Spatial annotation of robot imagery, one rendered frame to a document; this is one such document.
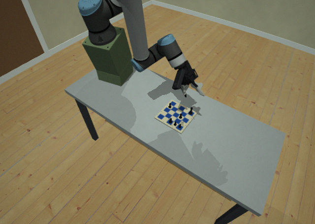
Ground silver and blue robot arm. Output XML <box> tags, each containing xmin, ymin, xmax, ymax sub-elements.
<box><xmin>78</xmin><ymin>0</ymin><xmax>186</xmax><ymax>72</ymax></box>

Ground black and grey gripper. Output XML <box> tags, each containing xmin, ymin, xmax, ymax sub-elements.
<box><xmin>174</xmin><ymin>60</ymin><xmax>205</xmax><ymax>97</ymax></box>

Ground blue and cream chessboard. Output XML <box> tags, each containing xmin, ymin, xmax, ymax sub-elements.
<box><xmin>155</xmin><ymin>100</ymin><xmax>197</xmax><ymax>133</ymax></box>

